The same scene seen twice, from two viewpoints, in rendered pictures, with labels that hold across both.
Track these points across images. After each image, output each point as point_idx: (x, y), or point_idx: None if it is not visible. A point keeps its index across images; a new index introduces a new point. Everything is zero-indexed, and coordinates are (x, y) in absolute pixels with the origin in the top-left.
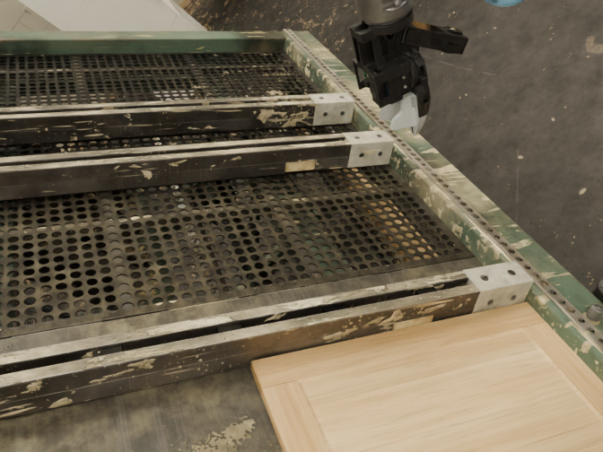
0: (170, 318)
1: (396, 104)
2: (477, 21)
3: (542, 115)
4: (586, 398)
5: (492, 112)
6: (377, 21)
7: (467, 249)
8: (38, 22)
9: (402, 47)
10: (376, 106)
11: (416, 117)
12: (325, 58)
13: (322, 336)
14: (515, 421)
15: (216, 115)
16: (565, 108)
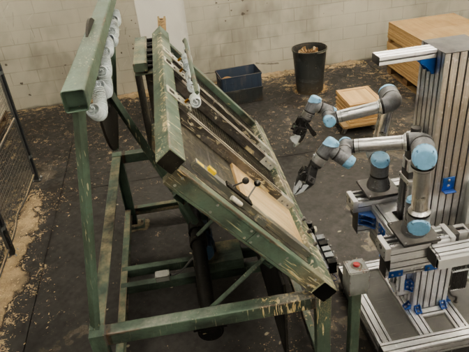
0: None
1: (294, 137)
2: (316, 176)
3: (317, 216)
4: (292, 225)
5: (301, 206)
6: (304, 116)
7: None
8: (118, 40)
9: (304, 126)
10: (274, 158)
11: (297, 142)
12: (264, 137)
13: (247, 171)
14: (276, 213)
15: (233, 121)
16: (326, 218)
